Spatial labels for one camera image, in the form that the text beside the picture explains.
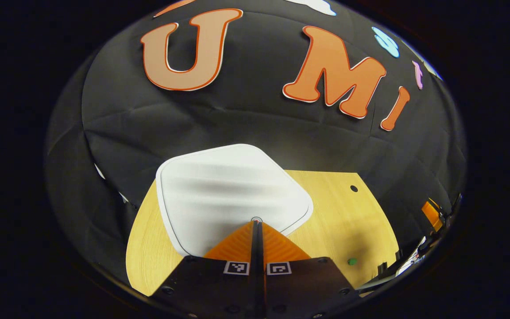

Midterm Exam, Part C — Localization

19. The white desktop garbage bin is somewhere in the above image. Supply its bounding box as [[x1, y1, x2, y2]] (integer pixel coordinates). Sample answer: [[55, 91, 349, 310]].
[[155, 144, 314, 257]]

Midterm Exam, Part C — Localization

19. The wooden desktop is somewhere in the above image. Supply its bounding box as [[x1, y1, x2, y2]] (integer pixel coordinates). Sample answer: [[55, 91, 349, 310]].
[[125, 170, 399, 296]]

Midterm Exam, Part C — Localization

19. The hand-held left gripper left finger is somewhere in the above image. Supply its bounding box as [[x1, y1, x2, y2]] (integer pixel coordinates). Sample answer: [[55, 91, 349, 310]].
[[149, 220, 260, 319]]

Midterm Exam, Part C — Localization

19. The black backdrop cloth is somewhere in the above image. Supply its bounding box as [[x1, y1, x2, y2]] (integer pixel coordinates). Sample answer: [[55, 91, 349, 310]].
[[45, 0, 467, 284]]

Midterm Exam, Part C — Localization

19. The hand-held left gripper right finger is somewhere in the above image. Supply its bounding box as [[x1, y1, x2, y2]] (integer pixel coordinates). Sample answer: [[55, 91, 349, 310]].
[[259, 220, 362, 319]]

